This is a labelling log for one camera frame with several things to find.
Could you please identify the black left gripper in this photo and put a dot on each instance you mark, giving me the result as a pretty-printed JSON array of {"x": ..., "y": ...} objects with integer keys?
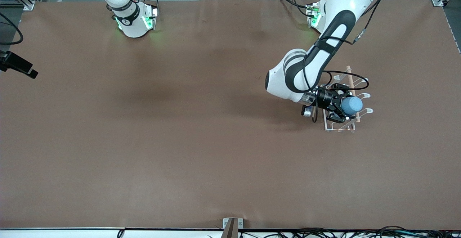
[{"x": 327, "y": 99}]

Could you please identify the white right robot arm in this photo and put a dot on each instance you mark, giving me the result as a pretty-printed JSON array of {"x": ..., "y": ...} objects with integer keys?
[{"x": 133, "y": 25}]

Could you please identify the metal bracket with post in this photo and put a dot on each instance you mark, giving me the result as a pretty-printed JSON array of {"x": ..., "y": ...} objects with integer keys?
[{"x": 240, "y": 223}]

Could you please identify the white table front rail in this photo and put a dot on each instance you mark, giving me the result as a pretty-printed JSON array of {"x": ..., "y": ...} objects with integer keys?
[{"x": 72, "y": 233}]

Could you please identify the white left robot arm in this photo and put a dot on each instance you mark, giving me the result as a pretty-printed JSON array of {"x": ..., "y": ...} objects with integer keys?
[{"x": 345, "y": 0}]

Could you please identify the brown table cover sheet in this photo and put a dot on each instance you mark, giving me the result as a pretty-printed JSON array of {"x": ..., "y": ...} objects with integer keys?
[{"x": 180, "y": 140}]

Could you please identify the blue plastic cup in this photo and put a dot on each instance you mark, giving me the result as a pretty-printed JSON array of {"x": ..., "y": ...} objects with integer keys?
[{"x": 353, "y": 105}]

